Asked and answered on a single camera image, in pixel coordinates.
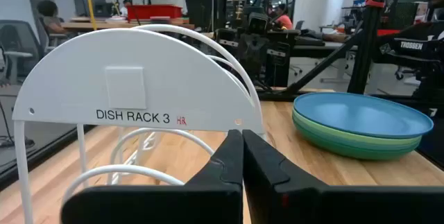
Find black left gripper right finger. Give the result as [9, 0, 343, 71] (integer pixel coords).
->
[241, 129, 444, 224]

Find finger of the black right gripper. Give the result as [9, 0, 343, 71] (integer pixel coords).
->
[238, 33, 254, 78]
[253, 33, 268, 78]

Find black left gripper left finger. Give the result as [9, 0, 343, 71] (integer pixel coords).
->
[60, 129, 244, 224]

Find teal plate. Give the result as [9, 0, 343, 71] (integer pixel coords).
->
[293, 114, 422, 153]

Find light green plate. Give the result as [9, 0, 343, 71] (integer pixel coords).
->
[292, 107, 423, 146]

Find blue plate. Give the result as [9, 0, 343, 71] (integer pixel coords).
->
[293, 92, 434, 139]

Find person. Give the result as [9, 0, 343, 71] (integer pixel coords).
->
[36, 0, 69, 36]
[119, 0, 133, 17]
[273, 3, 294, 31]

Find dark desk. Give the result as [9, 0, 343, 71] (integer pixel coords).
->
[291, 35, 358, 58]

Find black metal shelving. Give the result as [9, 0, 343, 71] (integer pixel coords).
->
[146, 0, 298, 33]

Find dark green plate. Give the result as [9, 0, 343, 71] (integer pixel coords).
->
[294, 121, 420, 162]

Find red plastic bin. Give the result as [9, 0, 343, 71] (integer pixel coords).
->
[126, 4, 184, 22]

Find long wooden workbench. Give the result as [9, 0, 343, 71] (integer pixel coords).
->
[62, 16, 195, 33]

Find grey office chair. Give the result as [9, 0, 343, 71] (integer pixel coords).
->
[0, 19, 45, 87]

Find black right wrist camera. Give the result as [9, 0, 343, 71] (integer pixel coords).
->
[246, 11, 271, 35]

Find white wire dish rack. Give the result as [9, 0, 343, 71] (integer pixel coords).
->
[12, 24, 266, 224]

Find yellow cord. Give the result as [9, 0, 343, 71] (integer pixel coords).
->
[84, 0, 99, 31]

